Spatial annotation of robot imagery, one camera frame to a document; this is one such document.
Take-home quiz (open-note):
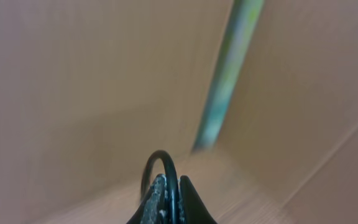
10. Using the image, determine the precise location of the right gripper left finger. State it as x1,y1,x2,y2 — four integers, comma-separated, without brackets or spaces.
127,174,168,224

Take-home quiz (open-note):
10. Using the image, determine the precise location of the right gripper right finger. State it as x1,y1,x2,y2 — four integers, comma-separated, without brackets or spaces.
179,175,217,224

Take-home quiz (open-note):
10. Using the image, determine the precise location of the black USB cable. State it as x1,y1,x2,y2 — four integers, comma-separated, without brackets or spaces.
140,149,180,224

